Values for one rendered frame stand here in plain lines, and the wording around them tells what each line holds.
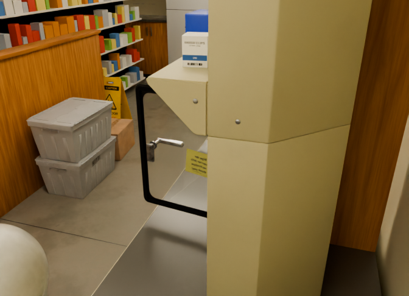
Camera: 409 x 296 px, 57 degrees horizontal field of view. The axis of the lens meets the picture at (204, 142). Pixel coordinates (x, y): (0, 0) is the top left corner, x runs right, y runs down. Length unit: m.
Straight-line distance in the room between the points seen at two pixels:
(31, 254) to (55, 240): 2.43
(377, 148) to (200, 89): 0.57
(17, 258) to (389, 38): 0.86
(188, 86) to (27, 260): 0.39
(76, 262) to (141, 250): 1.50
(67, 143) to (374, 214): 2.32
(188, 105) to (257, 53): 0.15
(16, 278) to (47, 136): 2.70
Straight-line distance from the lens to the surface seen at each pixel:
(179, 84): 0.66
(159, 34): 6.19
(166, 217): 1.27
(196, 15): 0.83
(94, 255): 2.64
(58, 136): 3.00
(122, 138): 3.72
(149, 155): 1.15
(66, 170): 3.11
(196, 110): 0.67
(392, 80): 1.01
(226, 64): 0.63
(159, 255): 1.13
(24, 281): 0.40
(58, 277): 2.56
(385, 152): 1.07
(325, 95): 0.71
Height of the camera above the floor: 1.68
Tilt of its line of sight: 25 degrees down
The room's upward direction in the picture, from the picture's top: straight up
